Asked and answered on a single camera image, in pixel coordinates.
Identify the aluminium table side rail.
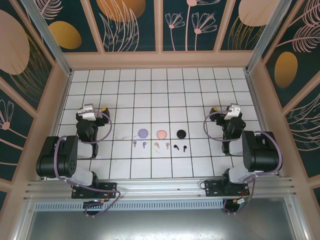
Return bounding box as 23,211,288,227
243,68,285,177
39,71,74,181

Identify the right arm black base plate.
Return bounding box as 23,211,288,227
204,179,251,198

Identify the grey metal sheet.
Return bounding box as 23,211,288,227
14,211,308,240

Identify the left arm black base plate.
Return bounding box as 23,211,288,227
71,181,118,200

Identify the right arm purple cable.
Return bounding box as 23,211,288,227
203,111,284,215

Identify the slotted grey cable duct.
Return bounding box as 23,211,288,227
33,201,225,212

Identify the aluminium corner post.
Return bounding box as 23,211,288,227
19,0,73,77
244,0,288,73

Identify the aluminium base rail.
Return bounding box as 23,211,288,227
23,177,300,203

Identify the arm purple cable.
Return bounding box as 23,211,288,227
203,111,284,215
55,110,123,217

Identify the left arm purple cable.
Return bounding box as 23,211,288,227
55,110,123,217

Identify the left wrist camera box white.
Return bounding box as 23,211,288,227
76,104,96,121

